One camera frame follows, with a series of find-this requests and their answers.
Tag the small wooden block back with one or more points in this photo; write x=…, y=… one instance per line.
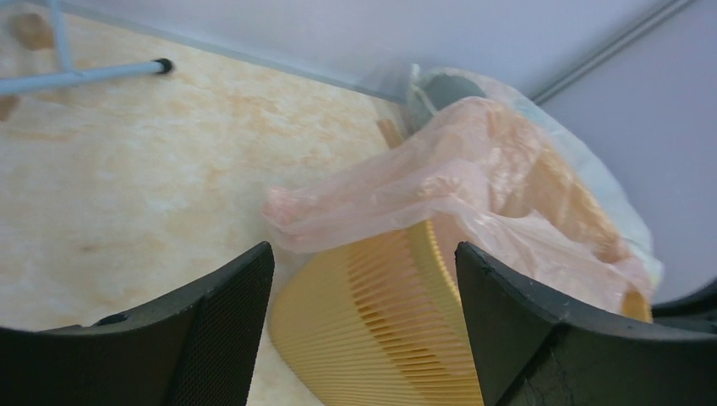
x=391, y=134

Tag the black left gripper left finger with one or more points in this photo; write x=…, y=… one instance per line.
x=196, y=345

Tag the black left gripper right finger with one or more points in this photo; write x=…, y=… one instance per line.
x=533, y=345

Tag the yellow plastic trash bin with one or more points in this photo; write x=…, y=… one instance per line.
x=379, y=322

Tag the pink plastic trash bag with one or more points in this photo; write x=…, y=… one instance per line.
x=482, y=173

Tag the light blue tripod stand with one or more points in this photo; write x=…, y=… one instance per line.
x=67, y=74

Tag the large yellow translucent bag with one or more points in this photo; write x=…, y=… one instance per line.
x=430, y=90

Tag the wooden block near tripod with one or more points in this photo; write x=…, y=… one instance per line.
x=32, y=31

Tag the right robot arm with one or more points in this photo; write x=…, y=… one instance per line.
x=694, y=312

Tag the grey corner frame post right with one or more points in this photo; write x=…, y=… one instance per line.
x=637, y=29

